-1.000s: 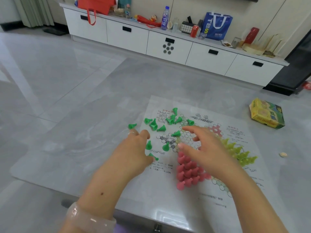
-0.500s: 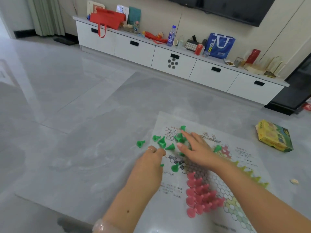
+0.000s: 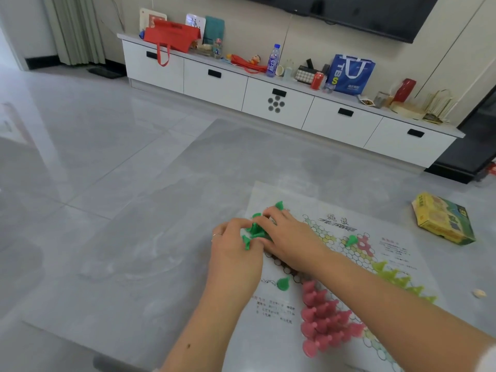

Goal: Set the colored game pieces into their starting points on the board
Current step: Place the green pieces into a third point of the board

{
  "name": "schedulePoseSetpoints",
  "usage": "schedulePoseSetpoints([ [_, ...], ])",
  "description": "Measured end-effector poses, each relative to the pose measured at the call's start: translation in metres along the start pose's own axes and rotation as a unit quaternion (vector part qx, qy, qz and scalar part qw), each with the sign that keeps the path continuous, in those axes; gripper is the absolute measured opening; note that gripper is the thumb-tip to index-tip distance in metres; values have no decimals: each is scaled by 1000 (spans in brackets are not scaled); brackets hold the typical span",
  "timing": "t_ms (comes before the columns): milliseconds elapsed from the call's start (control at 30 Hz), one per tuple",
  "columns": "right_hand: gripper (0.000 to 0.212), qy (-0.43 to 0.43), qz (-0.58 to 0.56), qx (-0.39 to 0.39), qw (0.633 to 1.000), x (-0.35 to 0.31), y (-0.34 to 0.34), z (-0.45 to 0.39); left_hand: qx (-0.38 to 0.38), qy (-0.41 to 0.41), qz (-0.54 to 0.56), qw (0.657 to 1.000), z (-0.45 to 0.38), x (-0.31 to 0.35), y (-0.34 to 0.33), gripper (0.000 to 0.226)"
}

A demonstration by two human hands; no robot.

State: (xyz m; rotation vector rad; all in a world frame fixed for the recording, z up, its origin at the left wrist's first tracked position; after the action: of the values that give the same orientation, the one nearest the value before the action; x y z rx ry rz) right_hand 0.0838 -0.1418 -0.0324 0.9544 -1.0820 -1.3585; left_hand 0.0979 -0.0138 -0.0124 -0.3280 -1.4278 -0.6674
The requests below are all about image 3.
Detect person's right hand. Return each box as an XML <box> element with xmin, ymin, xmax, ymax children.
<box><xmin>252</xmin><ymin>206</ymin><xmax>340</xmax><ymax>280</ymax></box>

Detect person's left hand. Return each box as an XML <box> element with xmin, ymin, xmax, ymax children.
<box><xmin>204</xmin><ymin>218</ymin><xmax>266</xmax><ymax>307</ymax></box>

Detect pile of mixed cone pieces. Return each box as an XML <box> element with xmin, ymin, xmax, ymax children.
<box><xmin>274</xmin><ymin>201</ymin><xmax>359</xmax><ymax>293</ymax></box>

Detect checkers board sheet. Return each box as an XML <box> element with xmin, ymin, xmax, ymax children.
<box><xmin>223</xmin><ymin>181</ymin><xmax>452</xmax><ymax>372</ymax></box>

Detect group of pink game pieces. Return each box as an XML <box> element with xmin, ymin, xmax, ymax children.
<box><xmin>300</xmin><ymin>280</ymin><xmax>365</xmax><ymax>359</ymax></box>

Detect yellow-green cone game pieces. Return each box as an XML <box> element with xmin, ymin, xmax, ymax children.
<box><xmin>371</xmin><ymin>261</ymin><xmax>438</xmax><ymax>305</ymax></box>

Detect person's right forearm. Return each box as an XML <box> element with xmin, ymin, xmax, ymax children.
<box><xmin>316</xmin><ymin>251</ymin><xmax>496</xmax><ymax>372</ymax></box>

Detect person's left forearm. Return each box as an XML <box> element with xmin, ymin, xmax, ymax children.
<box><xmin>161</xmin><ymin>282</ymin><xmax>253</xmax><ymax>372</ymax></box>

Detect yellow green cardboard box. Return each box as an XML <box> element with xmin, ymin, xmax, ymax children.
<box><xmin>411</xmin><ymin>191</ymin><xmax>476</xmax><ymax>246</ymax></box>

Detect black white checkered box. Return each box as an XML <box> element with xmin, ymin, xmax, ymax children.
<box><xmin>295</xmin><ymin>65</ymin><xmax>315</xmax><ymax>84</ymax></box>

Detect round wooden box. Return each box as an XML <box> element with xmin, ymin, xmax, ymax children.
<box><xmin>389</xmin><ymin>101</ymin><xmax>425</xmax><ymax>120</ymax></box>

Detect blue tote bag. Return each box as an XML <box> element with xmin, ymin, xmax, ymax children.
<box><xmin>327</xmin><ymin>54</ymin><xmax>376</xmax><ymax>96</ymax></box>

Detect white TV cabinet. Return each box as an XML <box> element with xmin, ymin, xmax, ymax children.
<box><xmin>117</xmin><ymin>33</ymin><xmax>466</xmax><ymax>169</ymax></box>

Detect blue-label water bottle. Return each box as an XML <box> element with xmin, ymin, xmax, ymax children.
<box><xmin>266</xmin><ymin>43</ymin><xmax>281</xmax><ymax>78</ymax></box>

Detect red vase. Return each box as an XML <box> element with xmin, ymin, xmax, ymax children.
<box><xmin>392</xmin><ymin>78</ymin><xmax>417</xmax><ymax>104</ymax></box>

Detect red folded umbrella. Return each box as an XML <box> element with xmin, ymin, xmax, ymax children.
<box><xmin>226</xmin><ymin>54</ymin><xmax>268</xmax><ymax>74</ymax></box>

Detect black glass cabinet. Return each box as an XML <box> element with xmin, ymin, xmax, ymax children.
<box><xmin>424</xmin><ymin>96</ymin><xmax>496</xmax><ymax>185</ymax></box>

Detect white sleeve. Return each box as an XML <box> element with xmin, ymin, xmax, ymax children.
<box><xmin>476</xmin><ymin>340</ymin><xmax>496</xmax><ymax>372</ymax></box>

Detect black floor mat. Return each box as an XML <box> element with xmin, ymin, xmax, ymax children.
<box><xmin>87</xmin><ymin>67</ymin><xmax>125</xmax><ymax>80</ymax></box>

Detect teal cloth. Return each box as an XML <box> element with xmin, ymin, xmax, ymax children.
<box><xmin>203</xmin><ymin>15</ymin><xmax>225</xmax><ymax>45</ymax></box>

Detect red fabric bag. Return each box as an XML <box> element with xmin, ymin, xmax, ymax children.
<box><xmin>143</xmin><ymin>20</ymin><xmax>202</xmax><ymax>67</ymax></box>

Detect black television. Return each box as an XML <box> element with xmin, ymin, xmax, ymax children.
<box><xmin>236</xmin><ymin>0</ymin><xmax>442</xmax><ymax>44</ymax></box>

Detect white printed card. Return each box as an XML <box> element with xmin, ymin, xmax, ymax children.
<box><xmin>185</xmin><ymin>13</ymin><xmax>206</xmax><ymax>35</ymax></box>

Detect grey-green curtain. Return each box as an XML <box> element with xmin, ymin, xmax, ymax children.
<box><xmin>40</xmin><ymin>0</ymin><xmax>106</xmax><ymax>66</ymax></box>

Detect gold wire rack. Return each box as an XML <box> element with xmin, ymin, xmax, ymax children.
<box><xmin>422</xmin><ymin>90</ymin><xmax>454</xmax><ymax>125</ymax></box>

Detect beige picture frame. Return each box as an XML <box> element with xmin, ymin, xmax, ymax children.
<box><xmin>139</xmin><ymin>7</ymin><xmax>168</xmax><ymax>32</ymax></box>

